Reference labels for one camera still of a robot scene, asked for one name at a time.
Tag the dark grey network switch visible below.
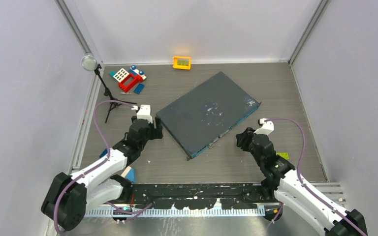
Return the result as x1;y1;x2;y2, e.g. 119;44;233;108
157;71;261;160

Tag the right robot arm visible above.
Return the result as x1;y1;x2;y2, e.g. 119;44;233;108
236;127;368;236

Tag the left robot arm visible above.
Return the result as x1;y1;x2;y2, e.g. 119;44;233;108
41;116;163;234

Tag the green toy brick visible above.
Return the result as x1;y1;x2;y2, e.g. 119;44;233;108
277;152;289;160

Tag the blue toy block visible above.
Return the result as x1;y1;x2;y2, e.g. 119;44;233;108
99;148;108;158

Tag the blue white wedge block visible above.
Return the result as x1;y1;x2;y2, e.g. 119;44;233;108
121;166;135;183

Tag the small blue toy brick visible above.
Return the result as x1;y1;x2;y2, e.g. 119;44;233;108
133;83;145;94

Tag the white window toy brick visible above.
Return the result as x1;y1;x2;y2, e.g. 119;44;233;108
113;68;129;83

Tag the blue white toy brick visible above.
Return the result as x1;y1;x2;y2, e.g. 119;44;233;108
128;65;146;80

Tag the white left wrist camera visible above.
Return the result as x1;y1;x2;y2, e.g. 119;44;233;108
131;104;153;123

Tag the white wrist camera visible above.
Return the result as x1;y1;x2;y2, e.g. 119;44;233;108
131;104;153;123
253;118;274;135

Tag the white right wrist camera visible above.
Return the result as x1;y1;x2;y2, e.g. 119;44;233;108
253;118;274;135

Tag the red toy brick frame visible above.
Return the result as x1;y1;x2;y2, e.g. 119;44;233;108
118;74;144;92

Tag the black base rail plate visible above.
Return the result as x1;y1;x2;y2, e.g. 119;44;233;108
115;183;279;210

